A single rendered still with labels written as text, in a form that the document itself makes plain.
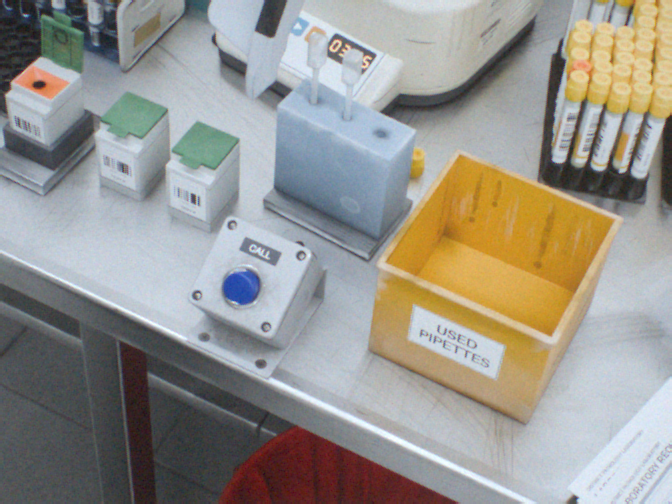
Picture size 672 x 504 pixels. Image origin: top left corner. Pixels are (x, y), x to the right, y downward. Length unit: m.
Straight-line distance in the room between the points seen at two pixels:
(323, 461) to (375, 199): 0.55
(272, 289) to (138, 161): 0.18
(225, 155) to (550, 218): 0.25
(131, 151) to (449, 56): 0.28
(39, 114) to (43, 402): 1.02
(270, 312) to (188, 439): 1.06
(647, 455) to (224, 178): 0.38
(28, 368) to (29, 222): 1.01
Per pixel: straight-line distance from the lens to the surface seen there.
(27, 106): 1.05
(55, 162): 1.07
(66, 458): 1.96
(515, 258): 1.03
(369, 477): 1.51
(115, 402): 1.16
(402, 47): 1.11
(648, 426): 0.96
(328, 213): 1.04
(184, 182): 1.01
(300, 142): 1.01
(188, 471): 1.94
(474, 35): 1.13
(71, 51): 1.06
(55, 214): 1.06
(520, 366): 0.91
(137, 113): 1.04
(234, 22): 0.91
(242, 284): 0.92
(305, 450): 1.47
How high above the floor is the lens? 1.65
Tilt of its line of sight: 49 degrees down
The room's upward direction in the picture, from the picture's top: 6 degrees clockwise
